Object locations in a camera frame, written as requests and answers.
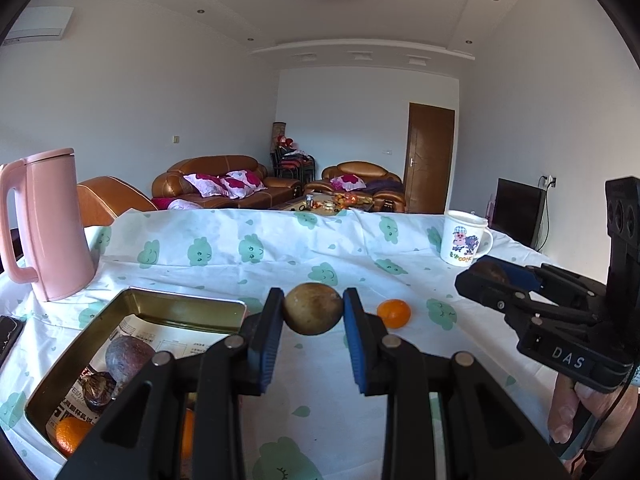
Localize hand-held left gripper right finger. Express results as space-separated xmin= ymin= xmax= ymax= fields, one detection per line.
xmin=341 ymin=287 xmax=571 ymax=480

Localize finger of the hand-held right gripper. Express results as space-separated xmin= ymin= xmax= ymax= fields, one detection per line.
xmin=455 ymin=269 xmax=589 ymax=324
xmin=482 ymin=256 xmax=609 ymax=309

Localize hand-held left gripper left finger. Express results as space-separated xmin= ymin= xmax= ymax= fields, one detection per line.
xmin=57 ymin=287 xmax=286 ymax=480

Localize pink tin box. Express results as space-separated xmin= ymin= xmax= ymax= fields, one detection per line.
xmin=23 ymin=287 xmax=248 ymax=461

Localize medium orange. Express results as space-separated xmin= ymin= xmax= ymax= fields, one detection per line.
xmin=182 ymin=407 xmax=196 ymax=461

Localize purple passion fruit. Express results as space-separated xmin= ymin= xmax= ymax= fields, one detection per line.
xmin=105 ymin=335 xmax=157 ymax=386

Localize dark dried mangosteen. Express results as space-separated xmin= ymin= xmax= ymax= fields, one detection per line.
xmin=82 ymin=375 xmax=118 ymax=413

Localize large orange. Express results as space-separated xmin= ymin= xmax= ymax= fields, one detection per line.
xmin=55 ymin=417 xmax=96 ymax=457

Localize person's right hand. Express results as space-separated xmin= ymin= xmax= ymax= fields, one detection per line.
xmin=547 ymin=375 xmax=634 ymax=461

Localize white cartoon mug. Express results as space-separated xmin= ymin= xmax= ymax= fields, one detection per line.
xmin=440 ymin=210 xmax=494 ymax=267

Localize small orange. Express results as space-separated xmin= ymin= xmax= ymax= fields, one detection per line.
xmin=377 ymin=298 xmax=412 ymax=330

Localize black television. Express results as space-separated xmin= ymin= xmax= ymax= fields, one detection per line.
xmin=492 ymin=177 xmax=547 ymax=251

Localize printed paper leaflet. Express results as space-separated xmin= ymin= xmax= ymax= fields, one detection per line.
xmin=47 ymin=315 xmax=236 ymax=441

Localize brown wooden door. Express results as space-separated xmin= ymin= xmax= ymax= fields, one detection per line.
xmin=402 ymin=102 xmax=456 ymax=215

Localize wooden coffee table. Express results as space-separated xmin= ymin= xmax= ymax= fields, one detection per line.
xmin=270 ymin=192 xmax=376 ymax=213

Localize brown leather armchair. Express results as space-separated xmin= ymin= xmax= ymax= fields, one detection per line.
xmin=320 ymin=161 xmax=407 ymax=213

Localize stacked dark chairs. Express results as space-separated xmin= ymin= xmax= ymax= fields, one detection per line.
xmin=270 ymin=149 xmax=316 ymax=183

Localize brown leather sofa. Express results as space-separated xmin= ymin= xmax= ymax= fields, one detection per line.
xmin=151 ymin=156 xmax=306 ymax=211

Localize brown leather chair back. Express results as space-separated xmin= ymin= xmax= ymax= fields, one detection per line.
xmin=76 ymin=176 xmax=158 ymax=228

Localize pink electric kettle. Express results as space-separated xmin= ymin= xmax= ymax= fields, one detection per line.
xmin=0 ymin=147 xmax=97 ymax=302

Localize black smartphone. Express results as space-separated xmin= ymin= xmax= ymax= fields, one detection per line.
xmin=0 ymin=315 xmax=26 ymax=366

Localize white air conditioner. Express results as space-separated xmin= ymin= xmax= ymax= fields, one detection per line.
xmin=0 ymin=6 xmax=75 ymax=45

